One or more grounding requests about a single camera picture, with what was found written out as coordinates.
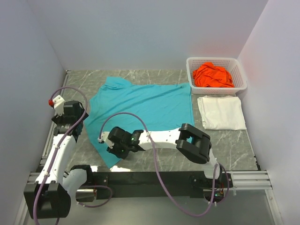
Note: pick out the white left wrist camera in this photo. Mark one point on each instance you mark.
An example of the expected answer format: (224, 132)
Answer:
(57, 104)

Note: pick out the white plastic laundry basket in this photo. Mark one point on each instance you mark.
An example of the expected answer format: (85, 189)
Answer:
(230, 64)

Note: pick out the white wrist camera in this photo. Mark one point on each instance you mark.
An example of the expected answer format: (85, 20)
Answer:
(57, 104)
(104, 139)

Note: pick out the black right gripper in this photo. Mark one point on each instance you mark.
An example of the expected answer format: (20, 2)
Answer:
(114, 151)

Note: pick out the orange t shirt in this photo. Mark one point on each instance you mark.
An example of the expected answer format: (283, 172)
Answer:
(210, 76)

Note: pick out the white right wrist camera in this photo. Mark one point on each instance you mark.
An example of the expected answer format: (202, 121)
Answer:
(104, 139)

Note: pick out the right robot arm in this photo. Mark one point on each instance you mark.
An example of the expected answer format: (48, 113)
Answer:
(191, 142)

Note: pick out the aluminium rail frame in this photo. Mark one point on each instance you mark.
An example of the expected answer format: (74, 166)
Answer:
(232, 180)

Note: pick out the turquoise t shirt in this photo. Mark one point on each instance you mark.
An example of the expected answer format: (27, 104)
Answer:
(161, 107)

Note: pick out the black base crossbar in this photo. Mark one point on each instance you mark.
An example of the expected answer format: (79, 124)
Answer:
(145, 184)

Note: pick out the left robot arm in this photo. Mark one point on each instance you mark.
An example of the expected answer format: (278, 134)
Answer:
(50, 195)

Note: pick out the folded white t shirt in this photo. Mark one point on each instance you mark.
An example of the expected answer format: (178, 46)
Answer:
(221, 113)

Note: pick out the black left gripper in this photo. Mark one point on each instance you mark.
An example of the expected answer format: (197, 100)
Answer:
(57, 119)

